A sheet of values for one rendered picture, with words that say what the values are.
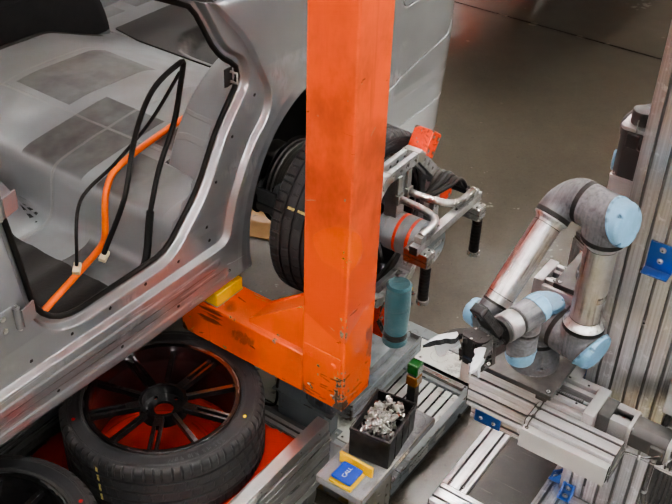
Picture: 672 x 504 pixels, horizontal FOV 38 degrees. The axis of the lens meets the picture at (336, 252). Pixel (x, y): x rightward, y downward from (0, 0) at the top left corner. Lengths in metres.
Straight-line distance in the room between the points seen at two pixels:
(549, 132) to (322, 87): 3.46
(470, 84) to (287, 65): 3.31
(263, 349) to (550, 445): 0.98
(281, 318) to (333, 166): 0.67
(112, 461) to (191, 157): 1.01
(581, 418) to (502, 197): 2.46
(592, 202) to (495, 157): 3.07
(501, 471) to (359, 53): 1.64
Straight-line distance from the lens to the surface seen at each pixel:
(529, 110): 6.14
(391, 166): 3.27
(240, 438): 3.13
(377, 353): 3.84
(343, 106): 2.55
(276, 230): 3.27
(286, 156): 3.52
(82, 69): 4.07
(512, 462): 3.53
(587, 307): 2.71
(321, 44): 2.53
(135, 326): 3.02
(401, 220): 3.33
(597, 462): 2.88
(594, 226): 2.55
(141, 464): 3.09
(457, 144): 5.68
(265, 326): 3.22
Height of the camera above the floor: 2.78
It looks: 36 degrees down
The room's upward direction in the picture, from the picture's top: 2 degrees clockwise
